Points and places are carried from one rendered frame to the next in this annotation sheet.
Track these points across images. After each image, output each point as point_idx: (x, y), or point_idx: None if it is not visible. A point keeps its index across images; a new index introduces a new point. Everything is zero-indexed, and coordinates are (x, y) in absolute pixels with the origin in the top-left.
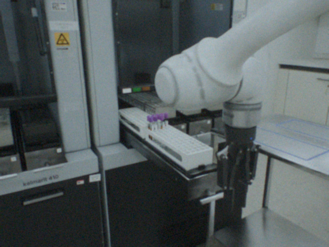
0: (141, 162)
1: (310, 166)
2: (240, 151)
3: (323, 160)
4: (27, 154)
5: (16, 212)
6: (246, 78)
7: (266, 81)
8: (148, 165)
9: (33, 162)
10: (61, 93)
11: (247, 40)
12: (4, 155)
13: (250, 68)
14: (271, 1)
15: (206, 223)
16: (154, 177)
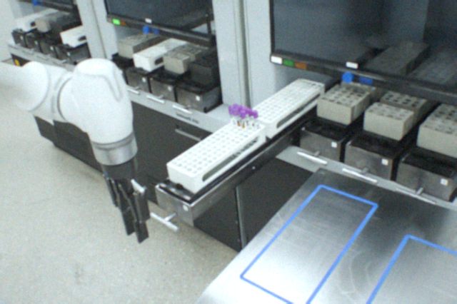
0: (275, 158)
1: (218, 280)
2: (112, 180)
3: (249, 297)
4: (177, 89)
5: (174, 134)
6: (63, 110)
7: (91, 124)
8: (283, 167)
9: (181, 98)
10: (219, 40)
11: None
12: (166, 82)
13: (67, 103)
14: None
15: None
16: (290, 186)
